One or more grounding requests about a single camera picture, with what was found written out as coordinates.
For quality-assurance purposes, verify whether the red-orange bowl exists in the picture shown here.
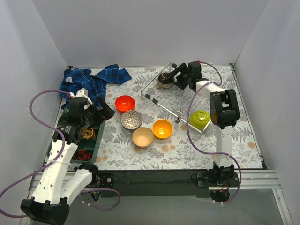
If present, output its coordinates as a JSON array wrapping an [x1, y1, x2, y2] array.
[[115, 95, 135, 113]]

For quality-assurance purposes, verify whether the white patterned bowl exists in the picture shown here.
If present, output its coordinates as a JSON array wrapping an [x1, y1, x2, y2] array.
[[120, 110, 143, 131]]

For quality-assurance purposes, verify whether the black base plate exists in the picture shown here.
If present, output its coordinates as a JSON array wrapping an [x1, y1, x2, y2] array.
[[94, 169, 233, 198]]

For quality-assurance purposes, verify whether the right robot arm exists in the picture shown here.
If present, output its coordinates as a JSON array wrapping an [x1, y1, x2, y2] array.
[[157, 61, 240, 186]]

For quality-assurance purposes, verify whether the lime green bowl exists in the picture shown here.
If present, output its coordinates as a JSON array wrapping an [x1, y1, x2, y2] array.
[[189, 110, 210, 131]]

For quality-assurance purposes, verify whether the blue plaid cloth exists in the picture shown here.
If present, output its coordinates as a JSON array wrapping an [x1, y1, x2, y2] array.
[[60, 64, 132, 107]]

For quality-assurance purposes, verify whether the beige bowl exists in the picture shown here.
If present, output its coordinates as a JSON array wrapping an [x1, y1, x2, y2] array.
[[132, 127, 154, 148]]

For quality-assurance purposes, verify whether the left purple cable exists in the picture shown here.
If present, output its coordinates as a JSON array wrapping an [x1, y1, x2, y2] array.
[[0, 90, 121, 218]]

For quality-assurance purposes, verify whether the metal wire dish rack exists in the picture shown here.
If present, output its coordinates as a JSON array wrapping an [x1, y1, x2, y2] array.
[[140, 62, 233, 135]]

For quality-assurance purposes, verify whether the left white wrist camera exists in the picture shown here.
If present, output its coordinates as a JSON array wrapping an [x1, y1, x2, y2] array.
[[69, 88, 93, 104]]

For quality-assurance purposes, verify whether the green compartment tray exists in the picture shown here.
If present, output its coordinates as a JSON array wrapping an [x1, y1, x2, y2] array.
[[57, 105, 105, 164]]

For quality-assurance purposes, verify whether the red coiled cable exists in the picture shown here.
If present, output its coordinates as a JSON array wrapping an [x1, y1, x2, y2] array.
[[74, 150, 93, 162]]

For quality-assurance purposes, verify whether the yellow-orange bowl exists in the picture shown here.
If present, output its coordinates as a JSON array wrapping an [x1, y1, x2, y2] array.
[[152, 119, 173, 139]]

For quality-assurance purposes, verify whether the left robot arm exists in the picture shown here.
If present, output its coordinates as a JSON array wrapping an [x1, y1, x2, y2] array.
[[21, 97, 115, 225]]

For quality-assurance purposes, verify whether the aluminium frame rail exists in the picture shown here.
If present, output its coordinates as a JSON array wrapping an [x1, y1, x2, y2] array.
[[20, 170, 293, 225]]

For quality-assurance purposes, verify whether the black bowl with gold rim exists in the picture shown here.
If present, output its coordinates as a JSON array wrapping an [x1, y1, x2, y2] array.
[[157, 73, 175, 89]]

